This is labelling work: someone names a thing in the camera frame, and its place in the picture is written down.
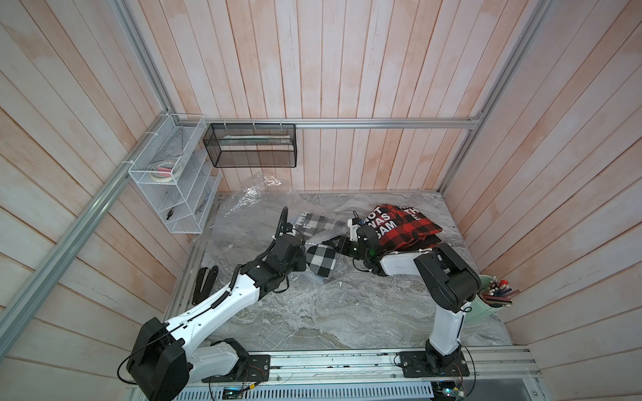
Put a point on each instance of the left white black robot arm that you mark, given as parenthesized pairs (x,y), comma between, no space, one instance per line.
(169,355)

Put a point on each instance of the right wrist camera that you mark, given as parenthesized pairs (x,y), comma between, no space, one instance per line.
(354,224)

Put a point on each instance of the red black plaid shirt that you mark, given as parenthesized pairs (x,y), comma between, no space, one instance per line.
(423,244)

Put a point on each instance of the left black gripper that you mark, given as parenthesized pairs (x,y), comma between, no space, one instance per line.
(301,261)

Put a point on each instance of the white wire mesh shelf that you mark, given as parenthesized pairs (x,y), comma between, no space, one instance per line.
(183,205)

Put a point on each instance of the aluminium front rail frame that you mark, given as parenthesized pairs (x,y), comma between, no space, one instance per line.
(371,365)

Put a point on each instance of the black white plaid shirt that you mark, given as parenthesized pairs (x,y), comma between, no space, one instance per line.
(321,236)

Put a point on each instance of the black wire mesh basket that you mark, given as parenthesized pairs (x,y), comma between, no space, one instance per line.
(252,145)

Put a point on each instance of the tape roll on shelf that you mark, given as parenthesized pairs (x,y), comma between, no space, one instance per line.
(166,171)

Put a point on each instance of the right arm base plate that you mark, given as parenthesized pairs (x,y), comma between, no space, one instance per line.
(430,364)

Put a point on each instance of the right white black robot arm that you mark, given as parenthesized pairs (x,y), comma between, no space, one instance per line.
(450,281)

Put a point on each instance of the clear plastic vacuum bag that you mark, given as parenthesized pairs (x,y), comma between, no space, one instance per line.
(246,221)

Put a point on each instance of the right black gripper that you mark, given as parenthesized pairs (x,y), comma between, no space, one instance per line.
(342,245)

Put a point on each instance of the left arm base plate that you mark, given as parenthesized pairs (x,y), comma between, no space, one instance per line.
(253,368)

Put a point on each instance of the green cup with pencils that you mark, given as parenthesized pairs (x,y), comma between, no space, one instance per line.
(493,296)

